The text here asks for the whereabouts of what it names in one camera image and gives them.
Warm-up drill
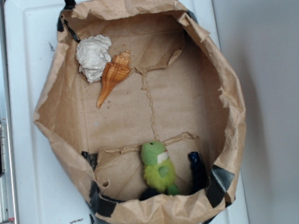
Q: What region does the green plush frog toy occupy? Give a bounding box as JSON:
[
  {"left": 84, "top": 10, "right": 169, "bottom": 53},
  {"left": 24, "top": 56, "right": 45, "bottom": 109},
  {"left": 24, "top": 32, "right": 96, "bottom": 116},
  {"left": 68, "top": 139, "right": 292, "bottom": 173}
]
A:
[{"left": 141, "top": 141, "right": 180, "bottom": 195}]

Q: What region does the crumpled white paper ball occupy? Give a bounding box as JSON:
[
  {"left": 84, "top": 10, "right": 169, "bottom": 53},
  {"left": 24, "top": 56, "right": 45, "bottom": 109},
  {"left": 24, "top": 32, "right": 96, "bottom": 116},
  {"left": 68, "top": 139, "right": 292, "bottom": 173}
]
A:
[{"left": 76, "top": 34, "right": 112, "bottom": 84}]

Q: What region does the brown paper bag bin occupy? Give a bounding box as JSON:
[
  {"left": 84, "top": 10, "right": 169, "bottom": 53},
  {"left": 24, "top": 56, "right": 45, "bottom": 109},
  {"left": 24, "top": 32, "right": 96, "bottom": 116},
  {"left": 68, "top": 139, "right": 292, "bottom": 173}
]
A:
[{"left": 34, "top": 0, "right": 246, "bottom": 224}]

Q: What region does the dark blue rope toy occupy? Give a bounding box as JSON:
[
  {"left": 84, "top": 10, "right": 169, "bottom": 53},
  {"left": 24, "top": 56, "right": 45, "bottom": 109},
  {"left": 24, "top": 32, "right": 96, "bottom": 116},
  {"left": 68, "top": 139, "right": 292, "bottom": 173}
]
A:
[{"left": 188, "top": 151, "right": 207, "bottom": 194}]

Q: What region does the orange spiral sea shell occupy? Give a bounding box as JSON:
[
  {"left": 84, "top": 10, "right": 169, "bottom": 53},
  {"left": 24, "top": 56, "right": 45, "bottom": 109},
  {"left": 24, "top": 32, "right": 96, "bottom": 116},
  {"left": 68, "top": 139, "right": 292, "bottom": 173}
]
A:
[{"left": 97, "top": 50, "right": 131, "bottom": 108}]

